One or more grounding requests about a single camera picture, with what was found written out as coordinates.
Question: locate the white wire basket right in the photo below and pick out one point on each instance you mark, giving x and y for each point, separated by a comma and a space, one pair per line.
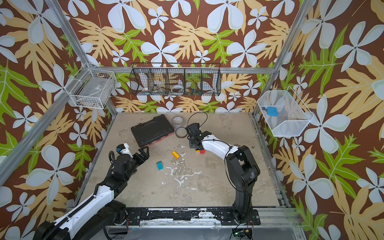
294, 116

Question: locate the orange wood block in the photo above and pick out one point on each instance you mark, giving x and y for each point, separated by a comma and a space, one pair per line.
175, 155

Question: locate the white wire basket left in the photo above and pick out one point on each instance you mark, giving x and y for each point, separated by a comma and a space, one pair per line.
91, 87

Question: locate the teal wood block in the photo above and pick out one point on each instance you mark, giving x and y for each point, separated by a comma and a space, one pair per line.
160, 165

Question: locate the white wire basket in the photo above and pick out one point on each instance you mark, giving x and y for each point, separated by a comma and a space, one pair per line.
294, 116
91, 87

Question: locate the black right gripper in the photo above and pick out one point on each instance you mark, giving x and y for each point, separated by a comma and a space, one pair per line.
194, 142

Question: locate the white tape roll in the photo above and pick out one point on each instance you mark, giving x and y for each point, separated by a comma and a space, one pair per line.
177, 89

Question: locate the black wire basket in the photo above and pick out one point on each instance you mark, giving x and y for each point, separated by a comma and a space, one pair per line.
197, 79

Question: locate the black plastic tool case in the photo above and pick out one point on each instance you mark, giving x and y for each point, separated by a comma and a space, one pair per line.
152, 131

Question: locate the blue object in basket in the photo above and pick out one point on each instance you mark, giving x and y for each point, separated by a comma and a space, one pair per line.
270, 111

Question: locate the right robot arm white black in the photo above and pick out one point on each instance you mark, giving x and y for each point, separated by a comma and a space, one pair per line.
241, 167

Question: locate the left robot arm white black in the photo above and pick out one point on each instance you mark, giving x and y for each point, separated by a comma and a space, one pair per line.
100, 209

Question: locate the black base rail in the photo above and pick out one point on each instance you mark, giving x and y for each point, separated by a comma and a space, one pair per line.
222, 216

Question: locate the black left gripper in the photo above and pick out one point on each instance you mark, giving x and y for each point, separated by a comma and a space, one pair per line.
141, 160

